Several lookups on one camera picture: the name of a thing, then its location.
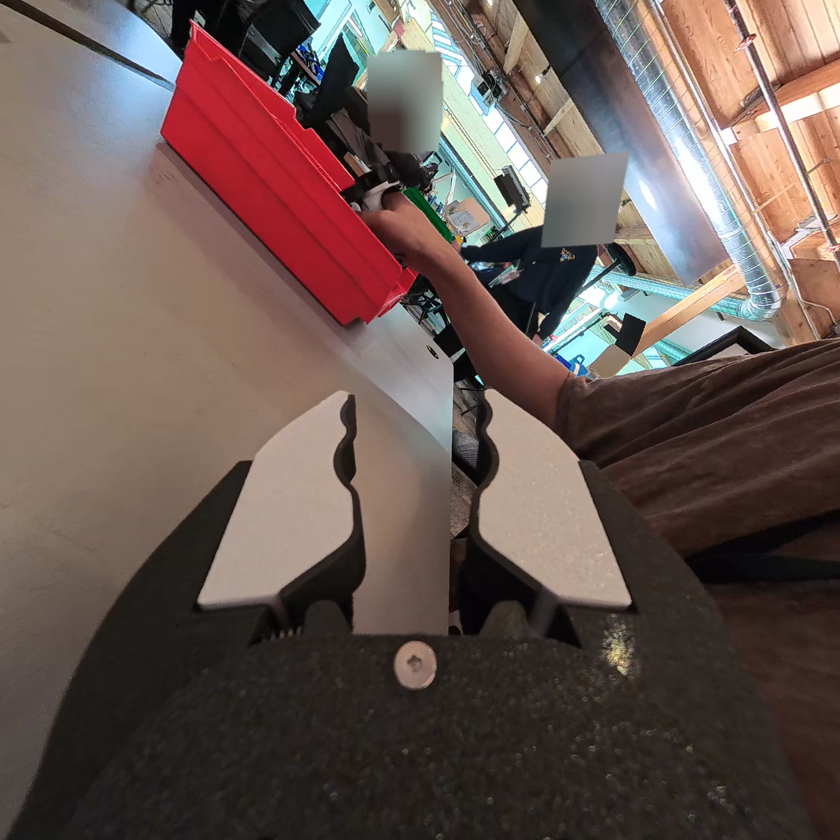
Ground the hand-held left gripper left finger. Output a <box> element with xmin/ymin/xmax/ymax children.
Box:
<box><xmin>197</xmin><ymin>390</ymin><xmax>367</xmax><ymax>620</ymax></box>

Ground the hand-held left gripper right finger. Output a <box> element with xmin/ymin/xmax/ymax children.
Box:
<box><xmin>456</xmin><ymin>389</ymin><xmax>634</xmax><ymax>620</ymax></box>

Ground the red plastic bin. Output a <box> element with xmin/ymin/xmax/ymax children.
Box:
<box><xmin>161</xmin><ymin>23</ymin><xmax>416</xmax><ymax>328</ymax></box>

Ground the person's right forearm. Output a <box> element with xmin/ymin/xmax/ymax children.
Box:
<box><xmin>427</xmin><ymin>250</ymin><xmax>574</xmax><ymax>429</ymax></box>

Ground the grey desk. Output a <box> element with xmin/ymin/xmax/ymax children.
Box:
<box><xmin>0</xmin><ymin>0</ymin><xmax>455</xmax><ymax>802</ymax></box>

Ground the person's right hand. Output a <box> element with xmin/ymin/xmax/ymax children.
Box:
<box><xmin>361</xmin><ymin>193</ymin><xmax>467</xmax><ymax>279</ymax></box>

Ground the green plastic bin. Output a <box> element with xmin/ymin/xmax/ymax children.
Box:
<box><xmin>402</xmin><ymin>187</ymin><xmax>458</xmax><ymax>245</ymax></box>

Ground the black studio light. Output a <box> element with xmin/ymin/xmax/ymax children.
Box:
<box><xmin>494</xmin><ymin>167</ymin><xmax>534</xmax><ymax>212</ymax></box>

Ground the person's brown clothing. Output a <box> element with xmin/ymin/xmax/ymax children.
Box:
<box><xmin>552</xmin><ymin>338</ymin><xmax>840</xmax><ymax>840</ymax></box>

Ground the black chest strap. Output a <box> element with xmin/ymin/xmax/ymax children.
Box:
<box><xmin>683</xmin><ymin>512</ymin><xmax>840</xmax><ymax>588</ymax></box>

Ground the silver duct pipe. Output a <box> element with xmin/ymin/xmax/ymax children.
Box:
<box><xmin>594</xmin><ymin>0</ymin><xmax>788</xmax><ymax>324</ymax></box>

